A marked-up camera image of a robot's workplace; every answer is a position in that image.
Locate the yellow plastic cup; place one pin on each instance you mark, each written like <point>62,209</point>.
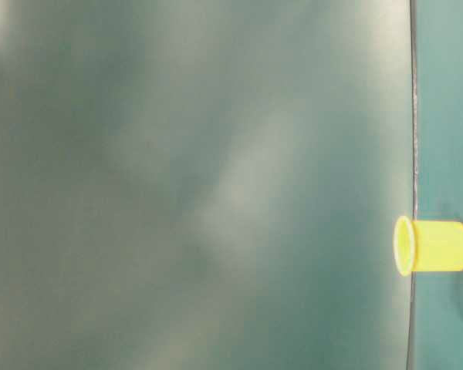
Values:
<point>427,245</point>

